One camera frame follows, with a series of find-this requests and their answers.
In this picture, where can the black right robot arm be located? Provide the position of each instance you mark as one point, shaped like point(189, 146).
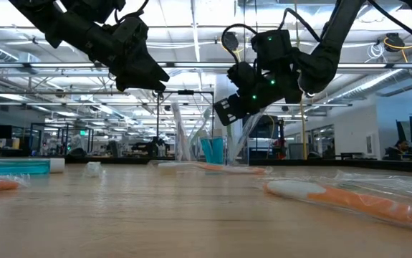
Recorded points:
point(320, 61)

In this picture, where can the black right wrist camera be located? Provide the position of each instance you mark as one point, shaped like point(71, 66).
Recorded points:
point(272, 50)

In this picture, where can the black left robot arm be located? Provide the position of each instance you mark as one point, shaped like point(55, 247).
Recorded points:
point(73, 28)

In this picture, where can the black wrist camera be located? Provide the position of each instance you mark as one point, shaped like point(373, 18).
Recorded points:
point(272, 50)
point(130, 32)

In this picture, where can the black cabinet machine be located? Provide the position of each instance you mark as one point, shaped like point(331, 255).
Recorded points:
point(263, 143)

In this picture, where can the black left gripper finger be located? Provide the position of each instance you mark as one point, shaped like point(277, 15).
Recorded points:
point(141, 85)
point(148, 68)

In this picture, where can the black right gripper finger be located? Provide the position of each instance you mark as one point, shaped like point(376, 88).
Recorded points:
point(230, 109)

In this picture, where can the clear acrylic container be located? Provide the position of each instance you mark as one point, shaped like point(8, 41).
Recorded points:
point(195, 157)

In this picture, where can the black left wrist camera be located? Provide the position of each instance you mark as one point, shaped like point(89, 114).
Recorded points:
point(130, 32)

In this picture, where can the white column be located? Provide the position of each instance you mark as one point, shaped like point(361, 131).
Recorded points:
point(220, 89)

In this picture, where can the person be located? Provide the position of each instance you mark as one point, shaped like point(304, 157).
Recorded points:
point(401, 148)

